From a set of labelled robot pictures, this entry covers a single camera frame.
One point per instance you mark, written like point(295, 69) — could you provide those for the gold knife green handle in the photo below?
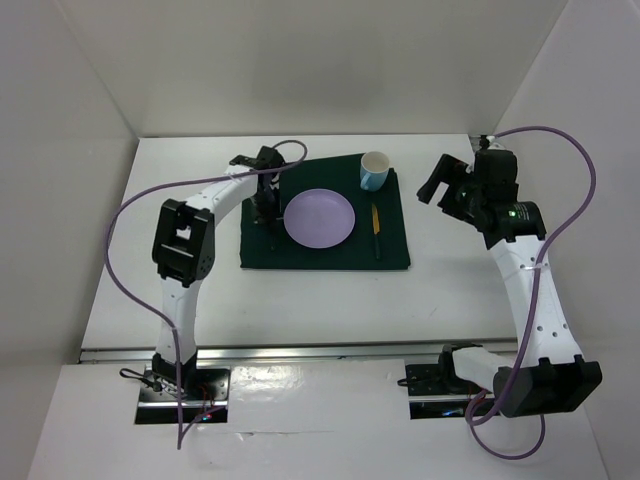
point(376, 231)

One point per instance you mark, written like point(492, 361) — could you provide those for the lilac plastic plate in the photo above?
point(319, 218)

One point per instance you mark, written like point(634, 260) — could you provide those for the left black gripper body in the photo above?
point(272, 195)

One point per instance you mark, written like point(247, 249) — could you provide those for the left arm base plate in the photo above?
point(205, 399)

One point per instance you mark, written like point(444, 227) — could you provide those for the dark green cloth napkin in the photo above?
point(342, 175)

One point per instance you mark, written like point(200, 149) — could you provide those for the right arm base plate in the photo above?
point(432, 396)

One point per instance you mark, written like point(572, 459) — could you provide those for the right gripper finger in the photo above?
point(453, 203)
point(452, 172)

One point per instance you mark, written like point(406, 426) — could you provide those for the aluminium rail front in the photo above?
point(403, 349)

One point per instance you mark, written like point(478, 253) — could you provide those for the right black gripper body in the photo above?
point(475, 192)

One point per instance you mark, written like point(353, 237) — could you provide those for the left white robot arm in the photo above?
point(184, 252)

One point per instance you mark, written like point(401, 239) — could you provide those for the blue mug white inside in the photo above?
point(374, 169)

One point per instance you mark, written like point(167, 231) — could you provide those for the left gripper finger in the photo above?
point(261, 211)
point(277, 220)

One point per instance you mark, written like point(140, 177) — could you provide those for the gold fork green handle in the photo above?
point(273, 240)

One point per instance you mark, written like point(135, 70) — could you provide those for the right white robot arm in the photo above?
point(549, 374)

